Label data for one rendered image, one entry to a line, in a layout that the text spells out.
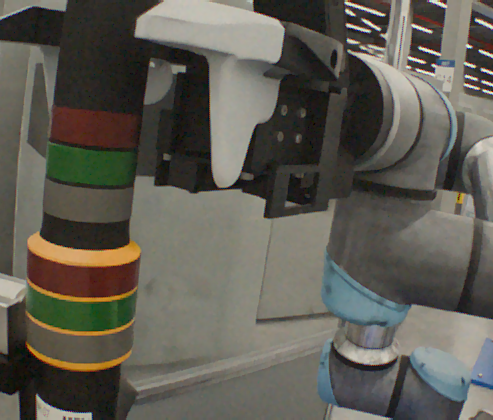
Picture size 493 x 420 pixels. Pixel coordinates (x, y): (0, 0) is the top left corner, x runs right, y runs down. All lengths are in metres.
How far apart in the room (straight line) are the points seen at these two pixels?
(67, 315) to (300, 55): 0.12
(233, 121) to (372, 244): 0.24
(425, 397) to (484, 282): 0.55
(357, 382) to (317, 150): 0.71
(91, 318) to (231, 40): 0.10
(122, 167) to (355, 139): 0.17
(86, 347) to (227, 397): 1.27
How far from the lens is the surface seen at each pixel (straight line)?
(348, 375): 0.94
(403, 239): 0.41
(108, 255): 0.20
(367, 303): 0.42
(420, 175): 0.41
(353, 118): 0.33
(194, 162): 0.26
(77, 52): 0.19
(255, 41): 0.18
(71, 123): 0.19
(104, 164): 0.19
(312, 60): 0.21
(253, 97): 0.20
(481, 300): 0.42
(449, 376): 0.94
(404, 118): 0.35
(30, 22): 0.23
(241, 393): 1.49
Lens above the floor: 1.64
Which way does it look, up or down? 11 degrees down
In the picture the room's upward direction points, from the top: 8 degrees clockwise
